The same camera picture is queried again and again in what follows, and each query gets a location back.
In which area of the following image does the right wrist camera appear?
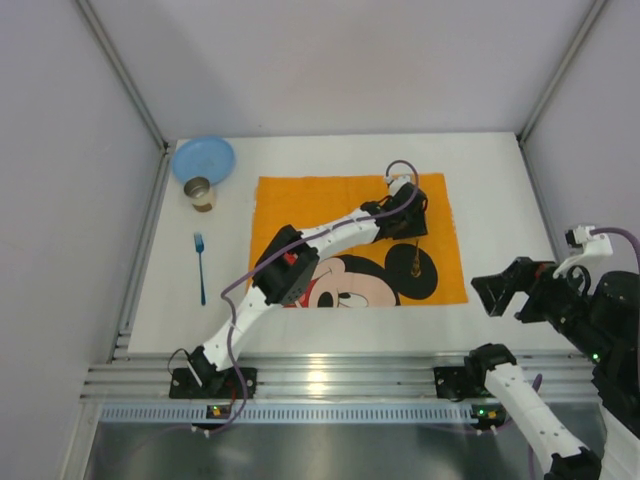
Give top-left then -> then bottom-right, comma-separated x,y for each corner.
553,225 -> 613,279

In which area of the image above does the vertical aluminium frame post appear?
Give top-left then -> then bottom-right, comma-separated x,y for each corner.
516,0 -> 611,146
71,0 -> 169,152

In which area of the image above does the blue plastic fork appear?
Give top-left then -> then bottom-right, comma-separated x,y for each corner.
194,232 -> 206,306

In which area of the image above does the blue plastic plate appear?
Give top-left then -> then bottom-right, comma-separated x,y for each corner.
171,136 -> 236,185

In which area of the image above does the gold metal spoon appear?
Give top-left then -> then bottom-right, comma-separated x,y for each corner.
411,240 -> 422,278

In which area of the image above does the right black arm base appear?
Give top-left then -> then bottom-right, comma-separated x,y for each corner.
433,366 -> 491,402

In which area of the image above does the orange Mickey Mouse placemat cloth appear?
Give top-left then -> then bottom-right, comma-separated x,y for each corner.
249,173 -> 468,308

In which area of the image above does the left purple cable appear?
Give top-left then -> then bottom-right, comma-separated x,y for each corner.
219,159 -> 420,434

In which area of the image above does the right vertical aluminium frame post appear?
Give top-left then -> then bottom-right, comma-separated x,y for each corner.
516,0 -> 611,146

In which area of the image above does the cream metal cup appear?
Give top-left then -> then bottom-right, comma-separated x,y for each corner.
183,177 -> 216,213

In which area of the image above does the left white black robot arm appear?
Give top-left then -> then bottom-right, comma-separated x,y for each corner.
187,176 -> 427,388

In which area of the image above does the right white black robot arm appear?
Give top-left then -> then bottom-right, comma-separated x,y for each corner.
464,257 -> 639,479

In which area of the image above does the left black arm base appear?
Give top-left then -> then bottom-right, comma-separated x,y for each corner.
169,367 -> 243,400

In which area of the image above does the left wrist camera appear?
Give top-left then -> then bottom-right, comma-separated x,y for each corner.
384,175 -> 411,196

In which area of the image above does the left vertical aluminium frame post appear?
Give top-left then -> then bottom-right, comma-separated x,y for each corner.
71,0 -> 169,152

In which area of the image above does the slotted white cable duct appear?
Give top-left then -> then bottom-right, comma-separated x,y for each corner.
100,403 -> 505,425

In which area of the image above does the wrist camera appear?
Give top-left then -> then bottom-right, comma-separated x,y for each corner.
553,225 -> 613,279
384,175 -> 411,196

